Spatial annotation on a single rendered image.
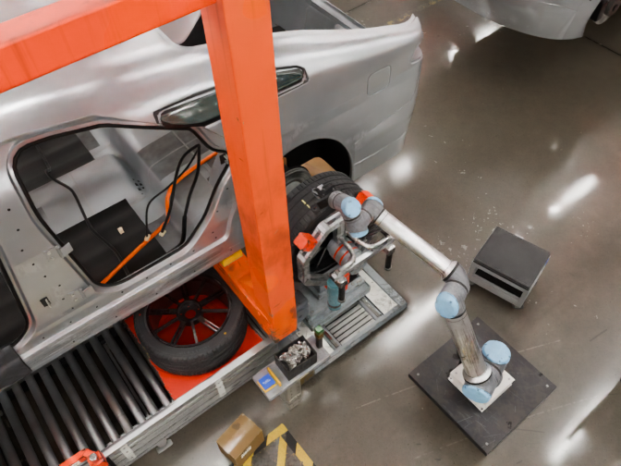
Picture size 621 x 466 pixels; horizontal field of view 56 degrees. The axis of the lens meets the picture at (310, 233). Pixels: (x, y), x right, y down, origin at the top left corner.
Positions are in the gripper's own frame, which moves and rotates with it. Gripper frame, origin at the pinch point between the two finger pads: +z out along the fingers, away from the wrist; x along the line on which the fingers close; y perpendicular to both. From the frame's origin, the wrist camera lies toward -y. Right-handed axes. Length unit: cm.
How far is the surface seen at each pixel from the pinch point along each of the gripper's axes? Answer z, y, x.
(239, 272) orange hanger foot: 40, -51, -34
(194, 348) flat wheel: 31, -98, -49
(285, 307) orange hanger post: -5, -47, -41
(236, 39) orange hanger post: -84, -21, 103
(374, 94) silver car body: 22, 67, 12
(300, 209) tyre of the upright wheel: 7.2, -8.5, -7.6
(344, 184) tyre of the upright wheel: 9.8, 20.6, -13.8
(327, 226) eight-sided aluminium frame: -5.8, -4.2, -18.1
